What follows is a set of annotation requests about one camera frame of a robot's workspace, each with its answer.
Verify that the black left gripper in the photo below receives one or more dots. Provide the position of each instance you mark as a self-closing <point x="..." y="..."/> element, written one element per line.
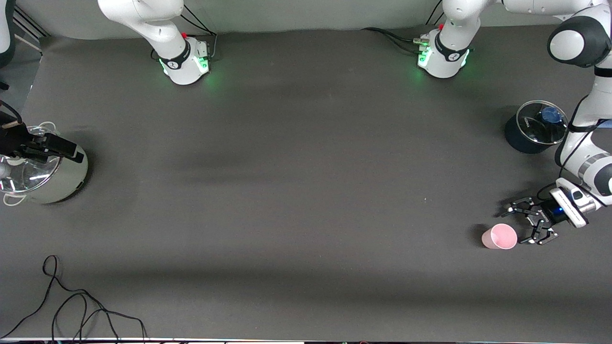
<point x="543" y="213"/>

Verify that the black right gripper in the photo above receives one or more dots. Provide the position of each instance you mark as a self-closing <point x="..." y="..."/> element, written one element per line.
<point x="14" y="139"/>

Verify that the pink plastic cup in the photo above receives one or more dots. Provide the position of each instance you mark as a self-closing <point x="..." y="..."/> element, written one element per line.
<point x="499" y="237"/>

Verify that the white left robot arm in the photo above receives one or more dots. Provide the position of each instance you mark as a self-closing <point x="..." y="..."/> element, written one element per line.
<point x="578" y="43"/>

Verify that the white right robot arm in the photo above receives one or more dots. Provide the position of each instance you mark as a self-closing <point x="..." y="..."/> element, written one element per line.
<point x="158" y="28"/>

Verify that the pale green cooking pot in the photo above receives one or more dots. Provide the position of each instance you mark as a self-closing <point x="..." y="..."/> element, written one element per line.
<point x="67" y="179"/>

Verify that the glass pot lid chrome rim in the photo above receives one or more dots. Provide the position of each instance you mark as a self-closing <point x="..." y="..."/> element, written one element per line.
<point x="33" y="174"/>

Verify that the dark blue saucepan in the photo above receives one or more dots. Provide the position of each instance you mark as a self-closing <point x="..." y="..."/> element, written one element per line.
<point x="519" y="141"/>

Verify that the glass saucepan lid blue knob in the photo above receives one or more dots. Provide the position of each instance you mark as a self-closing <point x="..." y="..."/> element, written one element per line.
<point x="540" y="124"/>

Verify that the dark grey table cloth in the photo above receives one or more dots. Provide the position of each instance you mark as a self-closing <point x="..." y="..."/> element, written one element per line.
<point x="296" y="191"/>

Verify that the aluminium frame rail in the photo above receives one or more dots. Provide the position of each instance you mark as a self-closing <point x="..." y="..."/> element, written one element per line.
<point x="31" y="28"/>

